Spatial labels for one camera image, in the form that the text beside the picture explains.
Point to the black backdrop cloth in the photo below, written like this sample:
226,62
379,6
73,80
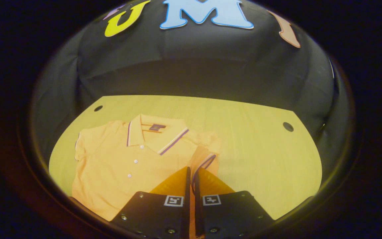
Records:
194,59

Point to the orange polo T-shirt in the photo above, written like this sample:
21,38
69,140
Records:
111,166

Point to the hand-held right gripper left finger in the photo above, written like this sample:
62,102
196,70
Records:
187,199

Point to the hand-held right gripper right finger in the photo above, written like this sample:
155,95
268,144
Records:
198,202

